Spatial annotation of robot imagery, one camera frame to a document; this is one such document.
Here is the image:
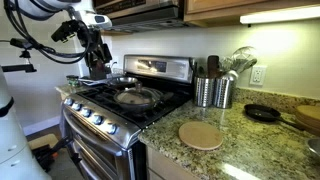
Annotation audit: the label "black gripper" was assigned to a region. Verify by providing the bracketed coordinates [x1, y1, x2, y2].
[80, 28, 113, 81]

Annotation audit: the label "glass pot lid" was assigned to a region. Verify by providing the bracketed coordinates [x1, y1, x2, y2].
[114, 82, 163, 106]

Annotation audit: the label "stainless steel frying pan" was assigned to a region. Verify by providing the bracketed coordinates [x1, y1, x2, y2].
[78, 76, 140, 90]

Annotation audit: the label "silver range knob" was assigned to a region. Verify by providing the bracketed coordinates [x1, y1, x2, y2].
[91, 113, 104, 126]
[63, 97, 75, 107]
[80, 106, 93, 118]
[104, 122, 119, 136]
[71, 101, 83, 112]

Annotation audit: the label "stainless steel gas range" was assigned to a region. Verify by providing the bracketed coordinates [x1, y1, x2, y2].
[59, 54, 195, 180]

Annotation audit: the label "stainless over-range microwave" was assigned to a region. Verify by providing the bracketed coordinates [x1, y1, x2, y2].
[92, 0, 188, 33]

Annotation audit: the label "beige floor board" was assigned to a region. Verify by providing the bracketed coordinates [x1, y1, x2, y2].
[27, 133, 60, 151]

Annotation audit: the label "black and orange clamp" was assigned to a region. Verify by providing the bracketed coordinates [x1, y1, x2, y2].
[31, 134, 83, 173]

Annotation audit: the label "black kitchen utensils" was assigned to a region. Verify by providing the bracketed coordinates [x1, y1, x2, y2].
[189, 57, 208, 79]

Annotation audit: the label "perforated steel utensil holder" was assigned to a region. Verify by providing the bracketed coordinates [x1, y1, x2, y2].
[193, 75, 216, 108]
[213, 74, 236, 110]

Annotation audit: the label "white lower cabinet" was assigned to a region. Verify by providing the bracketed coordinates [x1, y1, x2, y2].
[145, 144, 202, 180]

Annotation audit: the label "dark wooden spatula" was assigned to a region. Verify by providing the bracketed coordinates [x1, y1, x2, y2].
[206, 54, 221, 80]

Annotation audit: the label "round cork trivet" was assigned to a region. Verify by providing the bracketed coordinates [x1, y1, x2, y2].
[178, 120, 224, 151]

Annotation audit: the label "wooden upper cabinet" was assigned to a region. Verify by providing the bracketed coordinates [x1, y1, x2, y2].
[183, 0, 320, 28]

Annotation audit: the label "black cast iron skillet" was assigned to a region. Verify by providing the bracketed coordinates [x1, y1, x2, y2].
[243, 103, 305, 131]

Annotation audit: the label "under-cabinet light strip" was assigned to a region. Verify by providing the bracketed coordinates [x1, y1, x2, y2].
[239, 4, 320, 25]

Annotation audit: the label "wooden cutting board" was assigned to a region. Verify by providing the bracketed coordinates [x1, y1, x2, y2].
[294, 104, 320, 137]

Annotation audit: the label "small metal bowl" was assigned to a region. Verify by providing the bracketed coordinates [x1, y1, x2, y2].
[306, 137, 320, 158]

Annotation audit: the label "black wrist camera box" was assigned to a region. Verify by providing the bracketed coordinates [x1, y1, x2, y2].
[50, 19, 82, 44]

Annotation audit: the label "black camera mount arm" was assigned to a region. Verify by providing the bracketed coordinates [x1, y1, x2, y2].
[0, 49, 38, 74]

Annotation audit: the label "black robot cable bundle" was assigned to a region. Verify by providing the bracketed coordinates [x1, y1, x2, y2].
[3, 0, 93, 65]

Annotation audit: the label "black external camera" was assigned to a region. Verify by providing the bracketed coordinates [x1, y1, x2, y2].
[9, 37, 34, 51]

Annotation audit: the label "wire whisk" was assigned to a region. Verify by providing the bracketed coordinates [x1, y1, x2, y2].
[221, 45, 259, 76]

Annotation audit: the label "white wall outlet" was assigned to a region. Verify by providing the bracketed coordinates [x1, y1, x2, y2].
[249, 65, 268, 87]

